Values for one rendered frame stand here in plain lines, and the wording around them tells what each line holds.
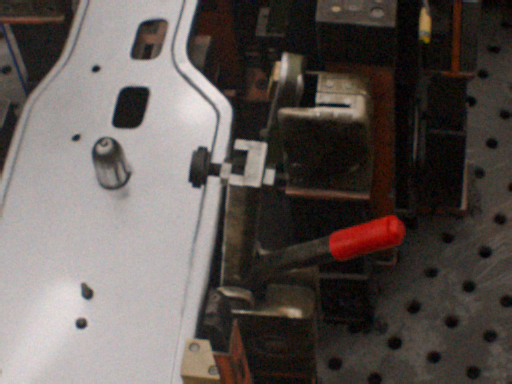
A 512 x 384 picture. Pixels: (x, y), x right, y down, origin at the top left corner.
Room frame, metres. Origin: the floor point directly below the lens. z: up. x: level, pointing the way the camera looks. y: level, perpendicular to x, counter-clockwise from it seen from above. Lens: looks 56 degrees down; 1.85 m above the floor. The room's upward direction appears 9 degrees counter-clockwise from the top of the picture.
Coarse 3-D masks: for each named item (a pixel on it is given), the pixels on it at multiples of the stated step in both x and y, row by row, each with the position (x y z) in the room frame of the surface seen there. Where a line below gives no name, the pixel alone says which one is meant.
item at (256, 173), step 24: (240, 144) 0.47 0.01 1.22; (264, 144) 0.47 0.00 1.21; (192, 168) 0.46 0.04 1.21; (216, 168) 0.46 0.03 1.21; (240, 168) 0.46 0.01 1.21; (264, 168) 0.45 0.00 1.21; (240, 192) 0.44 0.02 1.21; (240, 216) 0.44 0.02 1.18; (240, 240) 0.44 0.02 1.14; (240, 264) 0.44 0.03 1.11
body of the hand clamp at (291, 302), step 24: (264, 288) 0.46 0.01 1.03; (288, 288) 0.45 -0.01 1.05; (312, 288) 0.45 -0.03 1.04; (240, 312) 0.43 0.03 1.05; (264, 312) 0.43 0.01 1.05; (288, 312) 0.42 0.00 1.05; (312, 312) 0.43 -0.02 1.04; (264, 336) 0.43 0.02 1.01; (288, 336) 0.42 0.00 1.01; (312, 336) 0.42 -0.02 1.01; (264, 360) 0.43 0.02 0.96; (288, 360) 0.42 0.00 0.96; (312, 360) 0.42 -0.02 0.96
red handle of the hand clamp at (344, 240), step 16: (368, 224) 0.44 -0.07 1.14; (384, 224) 0.43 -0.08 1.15; (400, 224) 0.43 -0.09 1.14; (320, 240) 0.45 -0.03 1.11; (336, 240) 0.44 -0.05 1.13; (352, 240) 0.43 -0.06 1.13; (368, 240) 0.42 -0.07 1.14; (384, 240) 0.42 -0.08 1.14; (400, 240) 0.42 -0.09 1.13; (256, 256) 0.46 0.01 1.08; (272, 256) 0.45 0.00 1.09; (288, 256) 0.45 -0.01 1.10; (304, 256) 0.44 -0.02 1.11; (320, 256) 0.43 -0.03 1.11; (336, 256) 0.43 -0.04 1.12; (352, 256) 0.43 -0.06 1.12; (256, 272) 0.45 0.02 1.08; (272, 272) 0.44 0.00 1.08; (288, 272) 0.44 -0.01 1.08
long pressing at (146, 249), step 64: (128, 0) 0.84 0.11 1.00; (192, 0) 0.82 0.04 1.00; (64, 64) 0.76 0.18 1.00; (128, 64) 0.75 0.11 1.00; (192, 64) 0.73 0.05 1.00; (64, 128) 0.68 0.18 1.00; (128, 128) 0.67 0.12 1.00; (192, 128) 0.65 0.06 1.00; (0, 192) 0.62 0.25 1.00; (64, 192) 0.61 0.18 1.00; (128, 192) 0.59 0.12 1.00; (192, 192) 0.58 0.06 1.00; (0, 256) 0.55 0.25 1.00; (64, 256) 0.54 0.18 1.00; (128, 256) 0.53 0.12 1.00; (192, 256) 0.52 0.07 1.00; (0, 320) 0.48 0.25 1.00; (64, 320) 0.47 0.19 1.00; (128, 320) 0.46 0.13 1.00; (192, 320) 0.45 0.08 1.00
